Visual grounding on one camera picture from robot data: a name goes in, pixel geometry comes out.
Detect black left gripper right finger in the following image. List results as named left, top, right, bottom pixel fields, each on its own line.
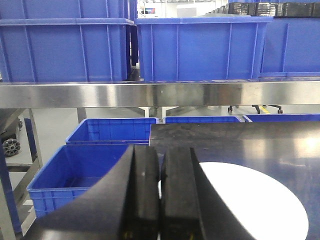
left=160, top=147, right=254, bottom=240

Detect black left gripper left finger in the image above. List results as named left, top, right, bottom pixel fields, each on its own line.
left=23, top=145, right=160, bottom=240

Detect pale blue plate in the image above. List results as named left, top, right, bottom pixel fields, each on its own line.
left=157, top=161, right=309, bottom=240

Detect steel shelf leg left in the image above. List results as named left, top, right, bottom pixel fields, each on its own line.
left=76, top=107, right=87, bottom=124

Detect blue floor bin near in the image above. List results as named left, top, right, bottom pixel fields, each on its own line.
left=27, top=144, right=128, bottom=218

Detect blue floor bin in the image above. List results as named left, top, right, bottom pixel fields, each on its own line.
left=164, top=116, right=241, bottom=124
left=27, top=144, right=128, bottom=218
left=243, top=114, right=320, bottom=123
left=65, top=117, right=159, bottom=145

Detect blue floor bin far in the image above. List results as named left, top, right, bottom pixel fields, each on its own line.
left=65, top=117, right=159, bottom=145

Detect blue floor bin centre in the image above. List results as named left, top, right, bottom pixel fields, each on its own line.
left=164, top=116, right=241, bottom=124

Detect black office chair base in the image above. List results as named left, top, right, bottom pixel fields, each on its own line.
left=227, top=104, right=284, bottom=115

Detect blue floor bin right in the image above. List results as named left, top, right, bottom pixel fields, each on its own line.
left=243, top=114, right=320, bottom=123

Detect grey caster wheel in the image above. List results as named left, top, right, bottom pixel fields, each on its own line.
left=2, top=138, right=21, bottom=157

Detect blue plastic crate centre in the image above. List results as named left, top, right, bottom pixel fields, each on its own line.
left=135, top=15, right=273, bottom=82

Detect blue plastic crate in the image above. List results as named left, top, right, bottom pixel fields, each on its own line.
left=260, top=18, right=320, bottom=77
left=135, top=15, right=273, bottom=82
left=0, top=0, right=137, bottom=83

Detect blue plastic crate left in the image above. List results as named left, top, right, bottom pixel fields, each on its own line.
left=0, top=0, right=137, bottom=83

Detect blue plastic crate right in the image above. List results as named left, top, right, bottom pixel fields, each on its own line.
left=260, top=18, right=320, bottom=77

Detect white metal frame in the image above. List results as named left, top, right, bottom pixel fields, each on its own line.
left=127, top=106, right=178, bottom=119

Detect stainless steel shelf rail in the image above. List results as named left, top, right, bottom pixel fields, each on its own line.
left=0, top=78, right=320, bottom=109

